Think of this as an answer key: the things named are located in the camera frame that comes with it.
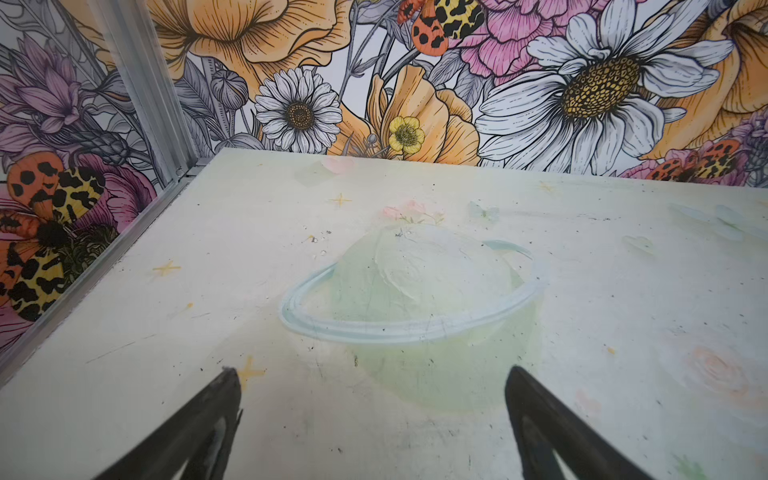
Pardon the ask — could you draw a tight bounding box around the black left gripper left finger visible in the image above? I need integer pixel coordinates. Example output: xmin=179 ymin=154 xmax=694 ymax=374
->
xmin=97 ymin=367 xmax=242 ymax=479

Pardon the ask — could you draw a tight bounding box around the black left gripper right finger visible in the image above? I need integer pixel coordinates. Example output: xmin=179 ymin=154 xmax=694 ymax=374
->
xmin=504 ymin=365 xmax=651 ymax=480

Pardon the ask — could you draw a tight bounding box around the aluminium left corner post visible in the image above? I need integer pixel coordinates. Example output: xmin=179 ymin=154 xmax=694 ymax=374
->
xmin=89 ymin=1 xmax=197 ymax=183

